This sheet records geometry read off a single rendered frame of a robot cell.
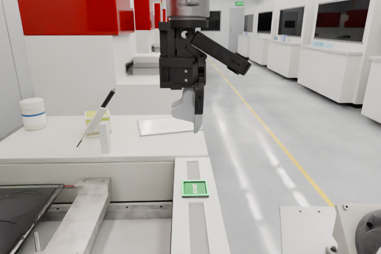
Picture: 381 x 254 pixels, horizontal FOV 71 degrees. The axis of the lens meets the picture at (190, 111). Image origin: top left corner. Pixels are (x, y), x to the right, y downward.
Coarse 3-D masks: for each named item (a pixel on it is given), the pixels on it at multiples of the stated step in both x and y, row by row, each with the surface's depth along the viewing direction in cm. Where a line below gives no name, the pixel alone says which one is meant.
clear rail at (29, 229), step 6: (60, 186) 68; (54, 192) 66; (60, 192) 67; (54, 198) 64; (48, 204) 62; (42, 210) 59; (36, 216) 58; (42, 216) 58; (36, 222) 56; (30, 228) 54; (24, 234) 53; (30, 234) 54; (18, 240) 51; (24, 240) 52; (18, 246) 50; (12, 252) 49
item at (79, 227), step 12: (72, 204) 65; (84, 204) 65; (96, 204) 65; (108, 204) 69; (72, 216) 61; (84, 216) 61; (96, 216) 61; (60, 228) 57; (72, 228) 57; (84, 228) 57; (96, 228) 59; (60, 240) 54; (72, 240) 54; (84, 240) 54; (84, 252) 52
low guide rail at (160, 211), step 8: (56, 208) 68; (64, 208) 68; (112, 208) 68; (120, 208) 68; (128, 208) 68; (136, 208) 68; (144, 208) 68; (152, 208) 68; (160, 208) 68; (168, 208) 68; (48, 216) 67; (56, 216) 67; (64, 216) 67; (104, 216) 68; (112, 216) 68; (120, 216) 68; (128, 216) 68; (136, 216) 68; (144, 216) 68; (152, 216) 68; (160, 216) 69; (168, 216) 69
